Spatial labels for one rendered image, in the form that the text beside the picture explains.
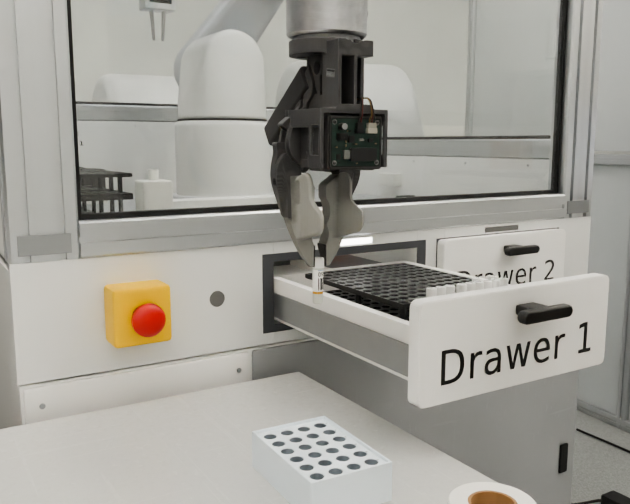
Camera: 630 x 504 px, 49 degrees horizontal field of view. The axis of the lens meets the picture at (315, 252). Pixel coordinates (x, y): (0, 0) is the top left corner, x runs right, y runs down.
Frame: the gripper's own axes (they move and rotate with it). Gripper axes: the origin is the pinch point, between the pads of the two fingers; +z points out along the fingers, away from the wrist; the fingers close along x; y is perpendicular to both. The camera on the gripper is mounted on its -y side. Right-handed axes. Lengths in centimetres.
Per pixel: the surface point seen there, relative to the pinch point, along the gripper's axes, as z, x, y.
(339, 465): 18.0, -2.7, 9.6
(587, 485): 97, 144, -79
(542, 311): 6.4, 21.3, 10.2
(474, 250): 7, 45, -26
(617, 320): 56, 194, -110
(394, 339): 10.1, 9.4, 0.9
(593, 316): 9.3, 34.2, 6.2
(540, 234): 5, 60, -27
